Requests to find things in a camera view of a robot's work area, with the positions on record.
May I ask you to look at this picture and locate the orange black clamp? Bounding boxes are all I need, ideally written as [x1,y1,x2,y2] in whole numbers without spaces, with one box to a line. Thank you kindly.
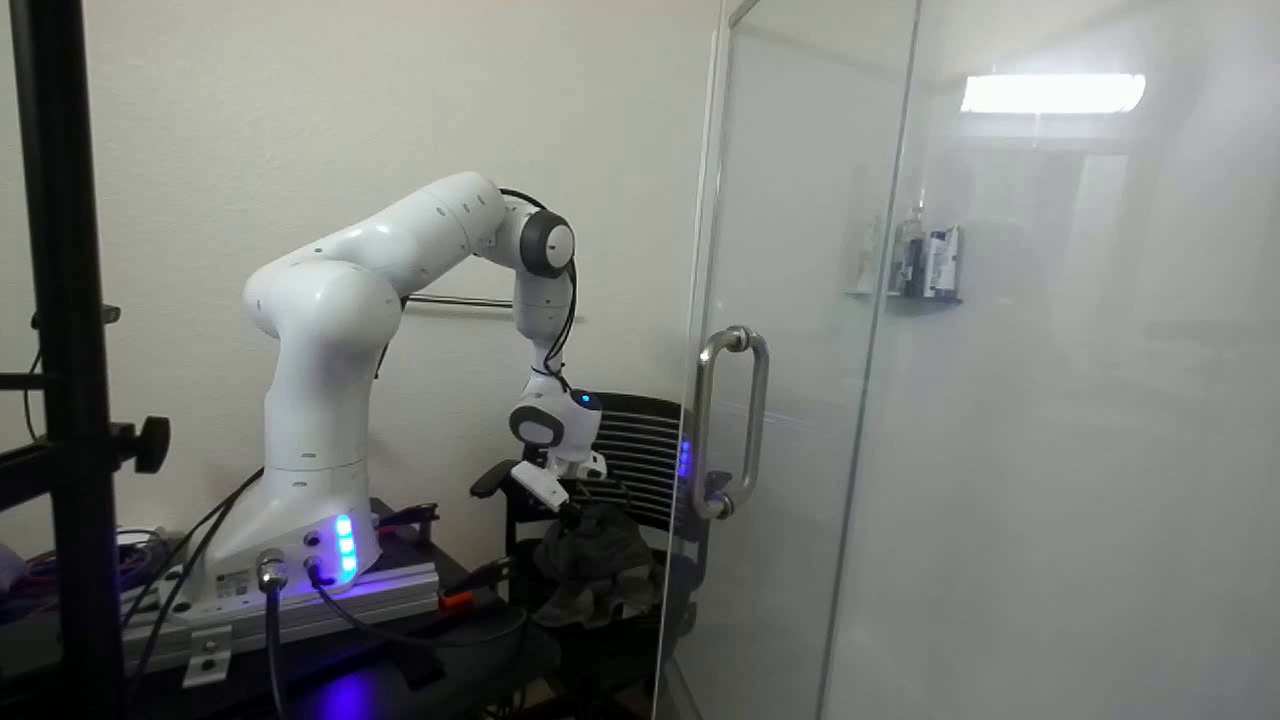
[436,560,506,618]

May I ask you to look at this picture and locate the chrome towel bar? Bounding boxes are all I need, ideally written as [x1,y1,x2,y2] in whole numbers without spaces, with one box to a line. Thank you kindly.
[405,295,515,317]

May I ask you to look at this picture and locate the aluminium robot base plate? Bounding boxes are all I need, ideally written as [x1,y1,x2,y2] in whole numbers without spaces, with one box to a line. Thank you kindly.
[125,560,441,688]

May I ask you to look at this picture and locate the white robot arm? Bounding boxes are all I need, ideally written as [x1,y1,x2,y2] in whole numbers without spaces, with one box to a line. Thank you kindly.
[198,171,609,596]

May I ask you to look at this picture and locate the black work table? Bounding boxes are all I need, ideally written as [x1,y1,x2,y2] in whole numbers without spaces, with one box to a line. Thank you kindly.
[0,545,560,720]

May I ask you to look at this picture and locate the glass shower door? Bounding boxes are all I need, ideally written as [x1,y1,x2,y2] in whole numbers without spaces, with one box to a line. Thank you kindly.
[655,0,1280,720]

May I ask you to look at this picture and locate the grey towel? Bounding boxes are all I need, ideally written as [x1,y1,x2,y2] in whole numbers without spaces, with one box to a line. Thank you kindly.
[531,504,659,630]

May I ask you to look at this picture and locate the chrome door handle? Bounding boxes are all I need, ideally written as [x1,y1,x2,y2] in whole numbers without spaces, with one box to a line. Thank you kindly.
[686,323,772,521]

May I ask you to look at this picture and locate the black metal stand post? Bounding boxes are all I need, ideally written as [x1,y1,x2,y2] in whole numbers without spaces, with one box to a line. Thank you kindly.
[3,0,125,720]

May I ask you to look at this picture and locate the blue toiletry container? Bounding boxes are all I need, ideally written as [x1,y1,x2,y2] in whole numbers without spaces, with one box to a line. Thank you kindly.
[891,220,962,303]

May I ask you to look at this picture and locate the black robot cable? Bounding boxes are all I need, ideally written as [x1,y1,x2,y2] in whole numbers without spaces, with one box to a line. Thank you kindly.
[496,183,584,392]

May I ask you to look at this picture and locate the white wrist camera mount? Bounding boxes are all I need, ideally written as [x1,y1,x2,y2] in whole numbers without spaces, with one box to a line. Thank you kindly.
[512,459,572,512]

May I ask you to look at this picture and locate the black stand knob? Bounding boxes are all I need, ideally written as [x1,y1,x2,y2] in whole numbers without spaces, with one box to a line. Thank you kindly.
[107,417,171,476]

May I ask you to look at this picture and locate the black mesh office chair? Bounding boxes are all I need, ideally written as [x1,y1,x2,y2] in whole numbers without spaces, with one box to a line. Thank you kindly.
[470,392,703,709]

